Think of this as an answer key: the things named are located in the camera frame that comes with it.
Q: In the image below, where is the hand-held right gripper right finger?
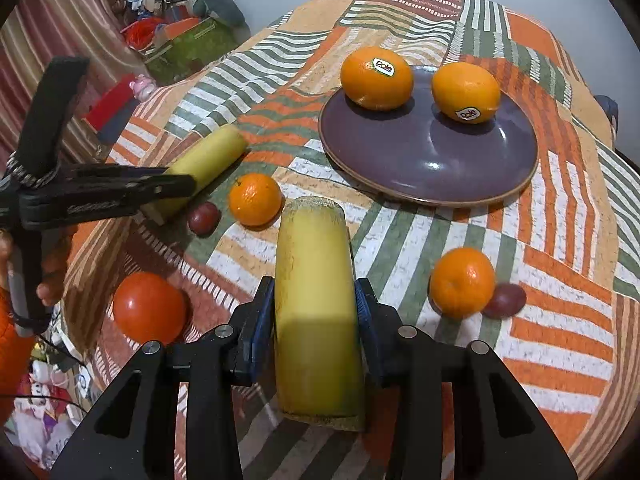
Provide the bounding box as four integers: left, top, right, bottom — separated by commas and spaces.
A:
356, 277, 580, 480

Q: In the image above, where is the person's left hand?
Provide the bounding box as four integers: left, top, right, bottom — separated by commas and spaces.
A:
36, 224, 77, 307

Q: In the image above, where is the large orange with sticker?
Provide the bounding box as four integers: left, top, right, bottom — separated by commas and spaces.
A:
431, 62, 502, 124
340, 46, 415, 112

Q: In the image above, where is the green storage box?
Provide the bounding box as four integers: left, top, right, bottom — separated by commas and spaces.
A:
142, 17, 240, 86

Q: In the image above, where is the blue backpack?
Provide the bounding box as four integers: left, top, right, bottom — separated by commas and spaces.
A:
595, 94, 621, 133

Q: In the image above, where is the small mandarin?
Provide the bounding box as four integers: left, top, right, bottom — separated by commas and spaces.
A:
228, 173, 283, 227
429, 247, 497, 320

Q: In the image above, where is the orange box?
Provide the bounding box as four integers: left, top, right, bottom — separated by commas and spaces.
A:
155, 17, 203, 43

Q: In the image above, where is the striped curtain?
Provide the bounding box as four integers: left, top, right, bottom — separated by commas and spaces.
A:
0, 0, 131, 171

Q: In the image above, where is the large yellow banana piece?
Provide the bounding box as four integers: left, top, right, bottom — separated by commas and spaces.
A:
274, 196, 367, 433

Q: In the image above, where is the dark red grape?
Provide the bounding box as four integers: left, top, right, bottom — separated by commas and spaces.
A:
187, 202, 222, 236
482, 283, 527, 319

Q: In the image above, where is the purple plate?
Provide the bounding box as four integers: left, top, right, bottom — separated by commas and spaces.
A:
318, 65, 540, 208

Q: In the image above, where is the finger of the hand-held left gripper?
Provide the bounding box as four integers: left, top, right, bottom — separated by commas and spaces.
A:
15, 56, 92, 178
20, 164, 197, 231

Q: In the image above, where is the red apple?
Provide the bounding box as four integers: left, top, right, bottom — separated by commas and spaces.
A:
112, 272, 188, 346

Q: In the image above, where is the pink bunny toy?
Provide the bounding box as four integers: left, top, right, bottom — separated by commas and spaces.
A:
129, 74, 157, 102

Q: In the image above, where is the red plastic bag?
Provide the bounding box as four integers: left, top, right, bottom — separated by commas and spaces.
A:
122, 17, 166, 51

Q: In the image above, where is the grey plush toy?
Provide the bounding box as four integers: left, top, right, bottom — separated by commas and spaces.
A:
172, 0, 247, 28

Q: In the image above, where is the slim yellow banana piece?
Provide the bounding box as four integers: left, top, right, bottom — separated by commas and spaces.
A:
132, 124, 249, 226

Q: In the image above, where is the red box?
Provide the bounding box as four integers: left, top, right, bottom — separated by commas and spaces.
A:
82, 85, 138, 133

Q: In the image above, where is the patchwork cloth covered table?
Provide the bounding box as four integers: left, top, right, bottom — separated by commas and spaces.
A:
60, 0, 636, 480

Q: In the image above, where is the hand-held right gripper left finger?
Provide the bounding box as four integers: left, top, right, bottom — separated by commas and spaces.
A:
50, 276, 276, 480

